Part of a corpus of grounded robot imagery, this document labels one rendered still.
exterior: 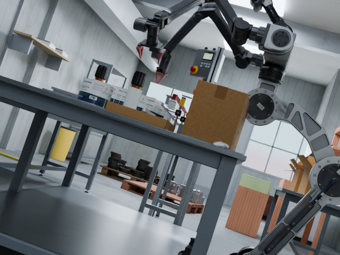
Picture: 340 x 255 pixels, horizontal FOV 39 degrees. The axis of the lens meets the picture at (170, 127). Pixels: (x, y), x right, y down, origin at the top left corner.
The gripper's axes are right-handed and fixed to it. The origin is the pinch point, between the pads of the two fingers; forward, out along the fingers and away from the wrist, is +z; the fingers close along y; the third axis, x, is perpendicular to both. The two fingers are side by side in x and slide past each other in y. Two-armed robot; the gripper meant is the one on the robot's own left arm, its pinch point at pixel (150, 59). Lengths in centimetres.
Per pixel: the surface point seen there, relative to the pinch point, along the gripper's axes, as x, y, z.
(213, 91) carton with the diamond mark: 19.8, -38.6, -3.7
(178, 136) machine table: 65, -36, -6
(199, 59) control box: -69, -12, 28
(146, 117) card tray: 61, -20, -8
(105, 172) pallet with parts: -392, 181, 459
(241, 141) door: -781, -20, 582
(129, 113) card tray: 61, -14, -8
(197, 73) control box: -63, -14, 34
